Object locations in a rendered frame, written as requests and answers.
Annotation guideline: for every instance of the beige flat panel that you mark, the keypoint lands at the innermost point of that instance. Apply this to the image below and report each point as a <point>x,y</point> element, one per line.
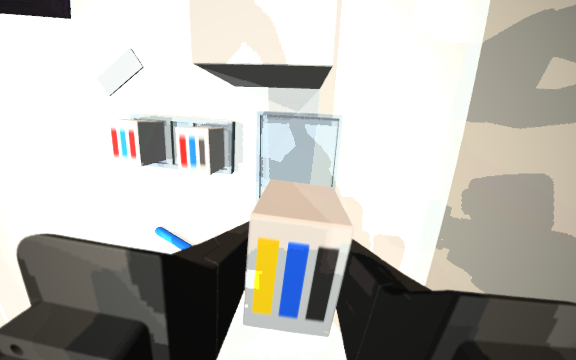
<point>509,224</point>

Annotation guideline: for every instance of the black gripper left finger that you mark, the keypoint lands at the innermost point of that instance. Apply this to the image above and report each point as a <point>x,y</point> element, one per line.
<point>186,298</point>

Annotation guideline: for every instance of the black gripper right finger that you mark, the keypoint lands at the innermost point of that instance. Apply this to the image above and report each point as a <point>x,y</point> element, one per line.
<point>386,315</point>

